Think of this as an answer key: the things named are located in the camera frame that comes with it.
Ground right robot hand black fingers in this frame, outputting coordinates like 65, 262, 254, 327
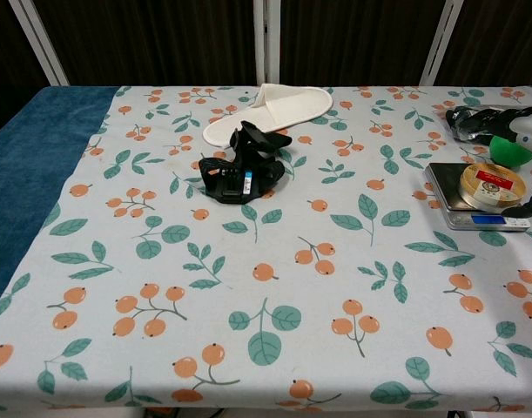
502, 113, 532, 221

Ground round tin with label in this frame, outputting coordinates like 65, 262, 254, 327
460, 164, 529, 214

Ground white digital scale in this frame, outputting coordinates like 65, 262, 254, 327
424, 161, 532, 233

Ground green ball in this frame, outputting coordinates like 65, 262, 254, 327
488, 134, 532, 169

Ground black item in plastic bag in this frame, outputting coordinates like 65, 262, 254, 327
444, 104, 532, 145

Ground black pleated curtain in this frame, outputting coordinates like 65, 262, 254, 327
277, 0, 446, 87
434, 0, 532, 87
34, 0, 258, 87
0, 0, 50, 95

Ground white disposable slipper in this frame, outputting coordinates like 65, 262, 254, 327
202, 83, 334, 150

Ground floral print tablecloth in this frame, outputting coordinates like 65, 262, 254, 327
0, 84, 532, 414

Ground blue fleece table cover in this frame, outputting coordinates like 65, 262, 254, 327
0, 85, 121, 321

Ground white partition frame post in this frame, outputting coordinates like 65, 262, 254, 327
12, 0, 71, 87
419, 0, 463, 87
253, 0, 281, 86

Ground black camera strap mount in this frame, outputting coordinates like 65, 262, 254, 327
198, 120, 294, 206

